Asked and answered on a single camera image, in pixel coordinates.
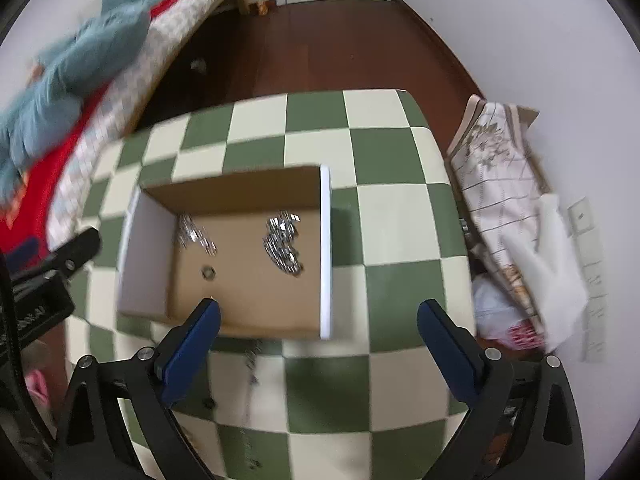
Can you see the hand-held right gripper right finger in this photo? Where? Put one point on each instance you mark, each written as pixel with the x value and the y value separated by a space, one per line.
pixel 450 355

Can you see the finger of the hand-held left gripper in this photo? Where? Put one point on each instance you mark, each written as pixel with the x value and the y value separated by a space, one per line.
pixel 75 252

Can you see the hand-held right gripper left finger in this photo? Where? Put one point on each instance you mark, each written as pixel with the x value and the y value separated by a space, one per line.
pixel 192 355

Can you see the white and brown cardboard box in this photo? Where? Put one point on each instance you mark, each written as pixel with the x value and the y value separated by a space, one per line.
pixel 240 280

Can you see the white plastic bag red print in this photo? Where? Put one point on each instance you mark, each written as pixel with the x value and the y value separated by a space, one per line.
pixel 495 310

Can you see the red blanket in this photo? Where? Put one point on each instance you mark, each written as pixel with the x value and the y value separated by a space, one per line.
pixel 30 200

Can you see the pink cloth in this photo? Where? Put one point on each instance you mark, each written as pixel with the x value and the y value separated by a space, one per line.
pixel 36 385

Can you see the small pile silver nuts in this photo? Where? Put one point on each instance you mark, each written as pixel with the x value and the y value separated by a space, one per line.
pixel 194 236

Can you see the pile of silver nuts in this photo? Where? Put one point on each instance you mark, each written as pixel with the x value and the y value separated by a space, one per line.
pixel 283 245

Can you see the green and cream checkered tablecloth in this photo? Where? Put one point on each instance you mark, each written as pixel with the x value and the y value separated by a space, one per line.
pixel 390 220

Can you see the white power strip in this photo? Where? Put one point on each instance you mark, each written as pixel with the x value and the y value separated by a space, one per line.
pixel 592 280

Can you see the floral fabric bag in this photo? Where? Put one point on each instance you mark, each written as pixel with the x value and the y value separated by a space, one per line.
pixel 500 185

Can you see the teal blanket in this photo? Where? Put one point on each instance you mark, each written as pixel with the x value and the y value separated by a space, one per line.
pixel 95 45

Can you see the small grey floor object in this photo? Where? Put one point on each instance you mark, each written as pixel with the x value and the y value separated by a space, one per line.
pixel 199 65

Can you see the small orange object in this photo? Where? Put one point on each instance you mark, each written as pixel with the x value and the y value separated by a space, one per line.
pixel 261 8

